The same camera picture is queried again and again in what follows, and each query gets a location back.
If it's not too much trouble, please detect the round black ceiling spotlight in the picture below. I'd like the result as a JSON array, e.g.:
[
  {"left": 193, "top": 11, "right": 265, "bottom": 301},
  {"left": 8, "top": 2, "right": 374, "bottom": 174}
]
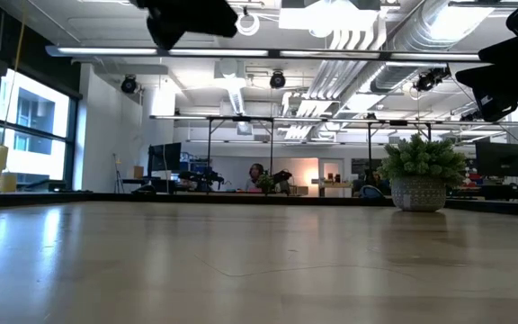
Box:
[
  {"left": 269, "top": 70, "right": 286, "bottom": 90},
  {"left": 121, "top": 75, "right": 139, "bottom": 95}
]

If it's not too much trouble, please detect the small background potted plant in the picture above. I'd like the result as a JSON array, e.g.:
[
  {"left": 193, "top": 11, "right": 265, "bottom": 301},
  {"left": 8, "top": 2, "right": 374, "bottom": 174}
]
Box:
[{"left": 256, "top": 174, "right": 275, "bottom": 194}]

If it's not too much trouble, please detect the small yellow container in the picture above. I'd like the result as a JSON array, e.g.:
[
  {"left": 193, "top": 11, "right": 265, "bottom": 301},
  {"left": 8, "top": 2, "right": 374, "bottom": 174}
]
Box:
[{"left": 0, "top": 172, "right": 18, "bottom": 194}]

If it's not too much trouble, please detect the long ceiling light strip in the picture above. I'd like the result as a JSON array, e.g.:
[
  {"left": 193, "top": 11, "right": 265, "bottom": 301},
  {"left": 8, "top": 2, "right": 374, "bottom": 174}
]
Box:
[{"left": 45, "top": 44, "right": 483, "bottom": 63}]

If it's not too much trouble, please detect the black metal table frame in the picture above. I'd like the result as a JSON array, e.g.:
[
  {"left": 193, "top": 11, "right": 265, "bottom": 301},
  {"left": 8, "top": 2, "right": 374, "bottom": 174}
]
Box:
[{"left": 0, "top": 192, "right": 518, "bottom": 220}]

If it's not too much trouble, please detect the black framed window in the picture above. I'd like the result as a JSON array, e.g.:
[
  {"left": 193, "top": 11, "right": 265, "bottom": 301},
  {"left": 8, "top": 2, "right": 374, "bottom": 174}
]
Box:
[{"left": 0, "top": 67, "right": 80, "bottom": 193}]

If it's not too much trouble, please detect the person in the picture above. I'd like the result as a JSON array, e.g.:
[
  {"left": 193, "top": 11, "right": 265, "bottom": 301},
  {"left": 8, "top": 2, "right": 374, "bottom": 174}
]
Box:
[{"left": 245, "top": 162, "right": 265, "bottom": 193}]

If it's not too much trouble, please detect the black background rig frame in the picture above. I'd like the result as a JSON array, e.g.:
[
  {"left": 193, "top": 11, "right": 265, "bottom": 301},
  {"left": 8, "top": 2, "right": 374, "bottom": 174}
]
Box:
[{"left": 150, "top": 115, "right": 434, "bottom": 194}]

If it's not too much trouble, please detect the black computer monitor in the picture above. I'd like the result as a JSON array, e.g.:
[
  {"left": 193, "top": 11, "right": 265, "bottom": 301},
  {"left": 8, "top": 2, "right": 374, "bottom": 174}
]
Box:
[
  {"left": 147, "top": 142, "right": 183, "bottom": 173},
  {"left": 474, "top": 141, "right": 518, "bottom": 178}
]

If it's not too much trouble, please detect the white ceiling cable coil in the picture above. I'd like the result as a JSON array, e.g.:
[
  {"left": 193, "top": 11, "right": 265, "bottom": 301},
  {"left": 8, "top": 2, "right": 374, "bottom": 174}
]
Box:
[{"left": 235, "top": 11, "right": 261, "bottom": 37}]

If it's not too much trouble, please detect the artificial green potted plant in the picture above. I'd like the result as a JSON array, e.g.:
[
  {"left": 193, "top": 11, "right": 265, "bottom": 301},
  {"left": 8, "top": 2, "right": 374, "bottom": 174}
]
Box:
[{"left": 377, "top": 133, "right": 468, "bottom": 213}]

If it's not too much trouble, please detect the black ceiling camera cluster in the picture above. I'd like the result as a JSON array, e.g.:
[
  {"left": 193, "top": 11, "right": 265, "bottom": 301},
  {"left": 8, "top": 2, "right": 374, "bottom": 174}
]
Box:
[{"left": 414, "top": 66, "right": 452, "bottom": 93}]

